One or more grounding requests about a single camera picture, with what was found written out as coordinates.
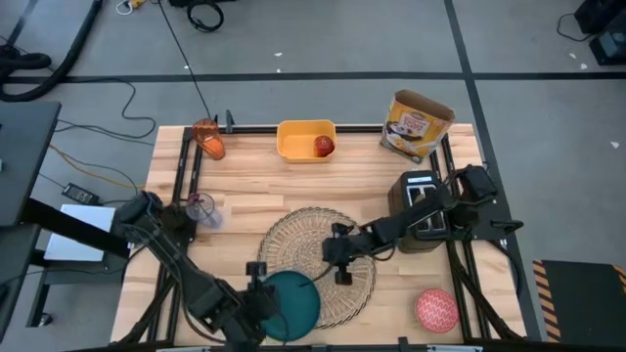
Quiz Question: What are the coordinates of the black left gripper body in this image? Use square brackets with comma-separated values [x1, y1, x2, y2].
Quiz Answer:
[233, 284, 281, 339]

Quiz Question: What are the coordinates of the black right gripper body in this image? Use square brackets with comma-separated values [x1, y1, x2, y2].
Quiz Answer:
[321, 229, 367, 268]

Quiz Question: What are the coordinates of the iridescent purple metal spoon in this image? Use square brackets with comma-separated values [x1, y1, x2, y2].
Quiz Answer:
[297, 262, 341, 287]

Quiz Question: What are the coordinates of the teal round plate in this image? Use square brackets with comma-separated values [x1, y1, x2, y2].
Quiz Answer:
[258, 270, 323, 342]

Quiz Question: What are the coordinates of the red apple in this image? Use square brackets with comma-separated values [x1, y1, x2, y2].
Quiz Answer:
[313, 135, 336, 158]

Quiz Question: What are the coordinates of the patterned ceramic bowl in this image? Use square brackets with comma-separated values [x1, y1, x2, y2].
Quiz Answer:
[415, 287, 461, 334]

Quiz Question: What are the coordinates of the Panda Puffs cereal box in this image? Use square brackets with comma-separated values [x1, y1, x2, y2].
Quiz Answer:
[380, 88, 456, 164]

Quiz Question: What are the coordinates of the orange translucent plastic cup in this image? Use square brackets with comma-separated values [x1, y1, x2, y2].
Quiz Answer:
[191, 117, 227, 161]

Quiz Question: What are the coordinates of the round woven straw placemat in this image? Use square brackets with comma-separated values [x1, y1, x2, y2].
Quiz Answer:
[257, 206, 378, 330]

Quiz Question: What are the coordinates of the black two-slot toaster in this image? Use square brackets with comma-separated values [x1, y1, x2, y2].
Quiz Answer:
[387, 169, 451, 254]

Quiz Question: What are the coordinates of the clear drinking glass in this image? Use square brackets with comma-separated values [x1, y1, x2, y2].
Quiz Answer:
[184, 192, 225, 231]

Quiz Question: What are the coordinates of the yellow plastic bin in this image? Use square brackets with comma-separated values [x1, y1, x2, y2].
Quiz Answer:
[276, 119, 338, 163]

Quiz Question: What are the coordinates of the black vertical pole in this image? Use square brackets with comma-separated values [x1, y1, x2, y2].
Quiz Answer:
[112, 110, 527, 352]

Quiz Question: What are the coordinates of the white flat box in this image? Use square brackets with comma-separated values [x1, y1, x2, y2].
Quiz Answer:
[43, 203, 119, 263]

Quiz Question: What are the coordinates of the black power adapter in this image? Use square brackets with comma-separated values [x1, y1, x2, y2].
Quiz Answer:
[62, 182, 102, 207]

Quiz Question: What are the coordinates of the black hazard-striped mat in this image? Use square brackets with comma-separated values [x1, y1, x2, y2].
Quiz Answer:
[531, 258, 626, 344]

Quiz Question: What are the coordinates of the black desk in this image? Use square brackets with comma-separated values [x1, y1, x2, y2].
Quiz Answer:
[0, 101, 131, 338]

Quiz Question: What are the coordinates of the white and yellow plug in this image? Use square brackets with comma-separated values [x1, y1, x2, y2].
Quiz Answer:
[114, 0, 149, 16]

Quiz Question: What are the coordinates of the black floor equipment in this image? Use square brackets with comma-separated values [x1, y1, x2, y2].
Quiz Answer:
[556, 0, 626, 67]

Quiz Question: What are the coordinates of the orange floor cable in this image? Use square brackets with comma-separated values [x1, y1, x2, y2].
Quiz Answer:
[47, 143, 144, 191]

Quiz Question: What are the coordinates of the black looping floor cable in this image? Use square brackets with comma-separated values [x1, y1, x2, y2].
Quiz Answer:
[53, 76, 157, 141]

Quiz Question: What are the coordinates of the long thin black cable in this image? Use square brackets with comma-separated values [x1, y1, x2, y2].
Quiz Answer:
[156, 0, 215, 122]

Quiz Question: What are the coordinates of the coiled black cable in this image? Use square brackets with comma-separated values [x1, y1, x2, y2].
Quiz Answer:
[187, 0, 225, 33]

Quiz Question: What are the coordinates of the thick black corrugated hose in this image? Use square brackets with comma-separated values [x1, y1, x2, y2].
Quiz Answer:
[0, 0, 105, 104]

